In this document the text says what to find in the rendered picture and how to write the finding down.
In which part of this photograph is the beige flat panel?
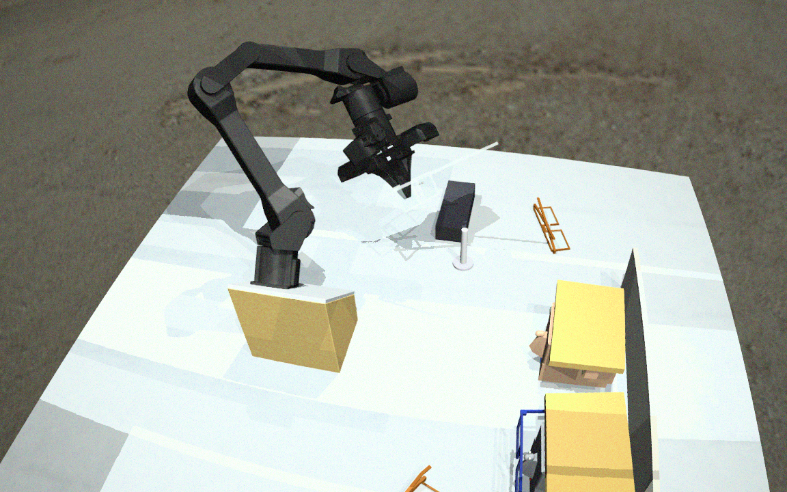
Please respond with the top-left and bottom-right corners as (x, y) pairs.
(621, 247), (660, 492)

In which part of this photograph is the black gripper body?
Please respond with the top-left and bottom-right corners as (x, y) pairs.
(337, 109), (439, 182)

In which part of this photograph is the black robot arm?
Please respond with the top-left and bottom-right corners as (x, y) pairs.
(187, 41), (418, 289)

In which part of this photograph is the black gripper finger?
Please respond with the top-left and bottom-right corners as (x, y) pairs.
(385, 150), (415, 198)
(366, 164), (399, 188)

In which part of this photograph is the white post on round base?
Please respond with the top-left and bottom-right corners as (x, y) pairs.
(453, 228), (473, 271)

